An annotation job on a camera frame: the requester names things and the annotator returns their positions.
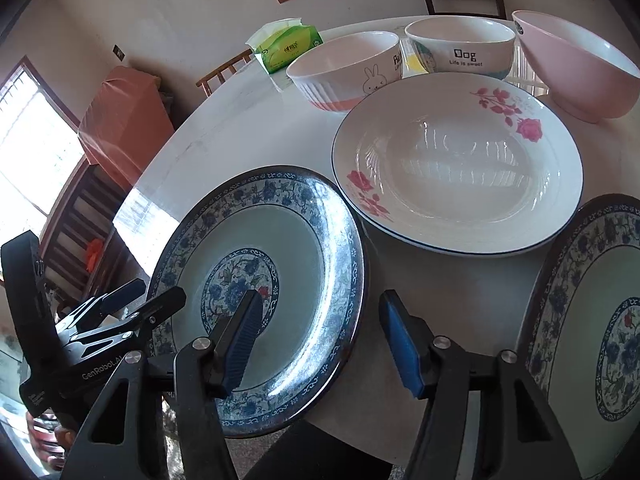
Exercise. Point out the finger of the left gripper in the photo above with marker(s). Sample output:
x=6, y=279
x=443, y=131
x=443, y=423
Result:
x=157, y=310
x=121, y=297

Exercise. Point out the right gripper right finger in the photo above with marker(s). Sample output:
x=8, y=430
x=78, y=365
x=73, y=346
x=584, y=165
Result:
x=440, y=372

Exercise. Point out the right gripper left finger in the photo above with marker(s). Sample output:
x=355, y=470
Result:
x=205, y=370

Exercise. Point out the blue floral plate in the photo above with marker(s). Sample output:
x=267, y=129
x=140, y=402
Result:
x=580, y=334
x=286, y=233

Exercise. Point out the white plate pink roses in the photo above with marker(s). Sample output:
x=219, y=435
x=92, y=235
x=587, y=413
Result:
x=459, y=163

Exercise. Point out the white bowl rabbit pink base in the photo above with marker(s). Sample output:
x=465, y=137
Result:
x=339, y=74

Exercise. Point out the pink bowl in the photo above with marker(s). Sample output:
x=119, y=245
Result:
x=587, y=76

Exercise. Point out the white bowl Dog print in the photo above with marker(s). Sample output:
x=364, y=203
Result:
x=463, y=44

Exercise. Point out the person left hand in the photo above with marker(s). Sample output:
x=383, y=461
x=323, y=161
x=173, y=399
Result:
x=65, y=437

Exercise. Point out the dark wooden bench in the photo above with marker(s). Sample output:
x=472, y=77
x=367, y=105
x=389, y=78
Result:
x=85, y=210

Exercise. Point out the orange object on bench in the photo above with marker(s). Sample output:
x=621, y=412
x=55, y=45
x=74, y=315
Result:
x=94, y=251

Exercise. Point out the side window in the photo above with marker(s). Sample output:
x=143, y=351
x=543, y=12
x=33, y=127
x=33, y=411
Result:
x=39, y=152

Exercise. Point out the orange cloth cover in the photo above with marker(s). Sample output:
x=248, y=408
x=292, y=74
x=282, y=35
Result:
x=125, y=125

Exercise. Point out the light wooden chair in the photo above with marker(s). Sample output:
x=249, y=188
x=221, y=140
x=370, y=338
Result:
x=220, y=73

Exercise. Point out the green tissue pack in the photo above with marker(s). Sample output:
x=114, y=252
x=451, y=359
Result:
x=277, y=44

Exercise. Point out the black wall switch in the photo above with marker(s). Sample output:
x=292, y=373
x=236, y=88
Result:
x=118, y=52

